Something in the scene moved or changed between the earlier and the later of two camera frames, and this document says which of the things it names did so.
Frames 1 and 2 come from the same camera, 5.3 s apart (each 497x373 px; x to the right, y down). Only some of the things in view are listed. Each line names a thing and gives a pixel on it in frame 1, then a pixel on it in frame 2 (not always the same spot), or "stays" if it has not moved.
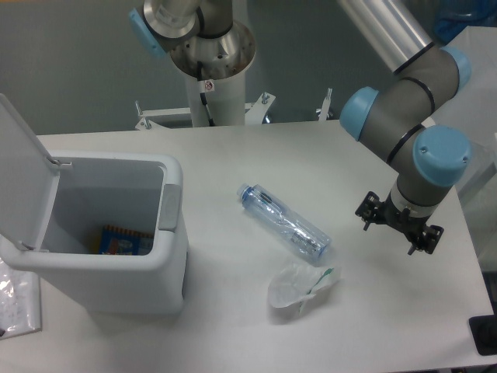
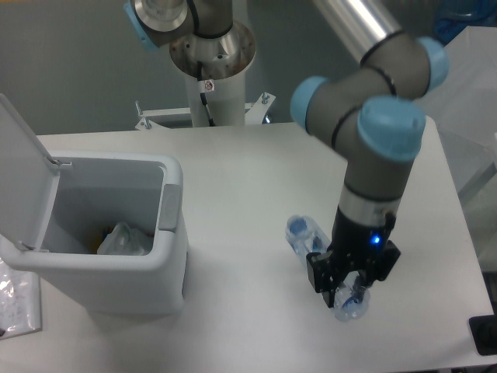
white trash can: (130, 191) stays
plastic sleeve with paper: (20, 301) stays
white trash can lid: (28, 181) stays
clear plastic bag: (293, 284) -> (124, 241)
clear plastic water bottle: (271, 209) -> (349, 304)
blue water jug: (450, 17) stays
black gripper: (402, 220) -> (356, 245)
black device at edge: (484, 330) stays
